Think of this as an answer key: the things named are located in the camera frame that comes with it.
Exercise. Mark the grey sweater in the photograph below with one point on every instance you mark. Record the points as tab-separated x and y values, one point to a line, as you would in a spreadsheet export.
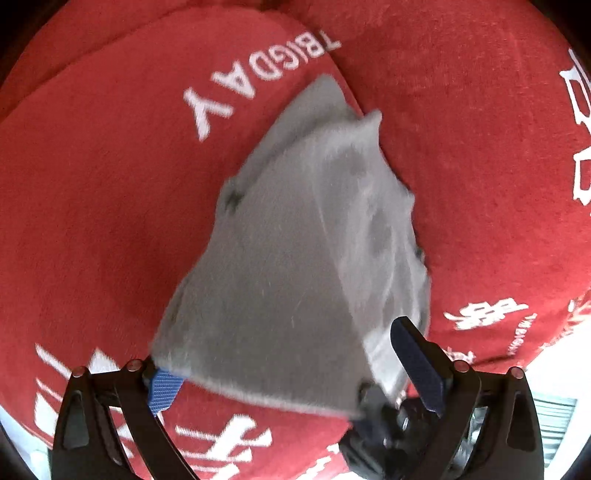
286	277

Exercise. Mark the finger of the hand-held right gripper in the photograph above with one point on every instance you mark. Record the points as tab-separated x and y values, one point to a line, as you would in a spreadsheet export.
371	400

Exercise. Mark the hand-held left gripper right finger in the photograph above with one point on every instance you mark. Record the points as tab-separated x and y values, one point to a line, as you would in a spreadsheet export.
418	364

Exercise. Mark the red printed sofa back cushion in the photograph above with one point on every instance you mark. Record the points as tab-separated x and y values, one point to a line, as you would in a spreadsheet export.
485	161

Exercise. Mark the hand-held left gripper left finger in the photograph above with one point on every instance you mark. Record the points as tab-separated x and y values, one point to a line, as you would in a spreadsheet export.
161	390

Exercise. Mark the white slatted panel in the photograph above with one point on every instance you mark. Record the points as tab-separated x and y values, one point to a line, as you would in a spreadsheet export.
554	415

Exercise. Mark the red printed sofa seat cover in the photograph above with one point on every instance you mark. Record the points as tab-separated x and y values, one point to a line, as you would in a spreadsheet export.
92	207

